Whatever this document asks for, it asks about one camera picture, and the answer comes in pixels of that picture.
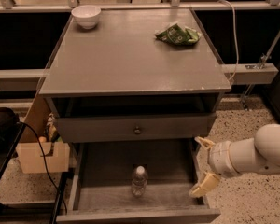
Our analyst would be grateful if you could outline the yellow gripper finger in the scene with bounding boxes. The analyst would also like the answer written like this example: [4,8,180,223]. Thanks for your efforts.
[189,172,220,198]
[194,136,215,150]

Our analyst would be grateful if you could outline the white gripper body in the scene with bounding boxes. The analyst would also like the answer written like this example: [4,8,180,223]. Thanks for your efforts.
[208,141,241,178]

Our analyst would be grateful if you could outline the clear plastic water bottle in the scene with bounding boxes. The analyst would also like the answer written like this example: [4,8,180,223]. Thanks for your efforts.
[131,166,148,197]

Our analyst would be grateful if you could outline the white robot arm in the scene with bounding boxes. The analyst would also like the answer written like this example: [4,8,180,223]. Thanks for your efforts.
[189,124,280,198]

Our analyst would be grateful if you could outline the closed grey upper drawer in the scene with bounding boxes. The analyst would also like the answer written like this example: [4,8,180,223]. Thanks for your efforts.
[54,113,217,143]

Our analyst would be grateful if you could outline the round dark drawer knob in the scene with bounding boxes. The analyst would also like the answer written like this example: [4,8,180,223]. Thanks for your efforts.
[133,126,142,135]

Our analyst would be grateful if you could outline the open grey lower drawer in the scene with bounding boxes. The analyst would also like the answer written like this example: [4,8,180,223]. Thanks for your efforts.
[57,139,220,224]

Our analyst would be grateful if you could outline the metal diagonal brace rod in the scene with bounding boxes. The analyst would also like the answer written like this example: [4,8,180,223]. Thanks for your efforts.
[240,30,280,111]

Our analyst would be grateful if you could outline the grey wooden cabinet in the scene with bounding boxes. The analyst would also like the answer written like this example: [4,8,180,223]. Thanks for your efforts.
[38,7,232,224]

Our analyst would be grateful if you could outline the green snack bag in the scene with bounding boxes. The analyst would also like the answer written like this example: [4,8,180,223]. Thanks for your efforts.
[155,23,202,46]

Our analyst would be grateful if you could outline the cardboard box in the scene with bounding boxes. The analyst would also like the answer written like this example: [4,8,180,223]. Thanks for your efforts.
[16,95,70,174]

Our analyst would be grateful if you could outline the items inside cardboard box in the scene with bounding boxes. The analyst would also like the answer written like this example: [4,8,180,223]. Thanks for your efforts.
[38,113,60,143]

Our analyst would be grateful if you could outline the white ceramic bowl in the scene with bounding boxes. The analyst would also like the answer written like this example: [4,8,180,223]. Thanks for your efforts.
[71,5,101,29]

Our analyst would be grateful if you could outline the black bag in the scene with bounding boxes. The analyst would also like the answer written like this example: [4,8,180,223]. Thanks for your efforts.
[0,107,20,153]

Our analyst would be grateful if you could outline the black stand frame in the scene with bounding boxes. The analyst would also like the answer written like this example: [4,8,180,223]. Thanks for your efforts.
[0,122,68,224]

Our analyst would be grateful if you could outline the black cable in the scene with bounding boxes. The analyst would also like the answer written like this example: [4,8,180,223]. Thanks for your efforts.
[17,120,68,215]

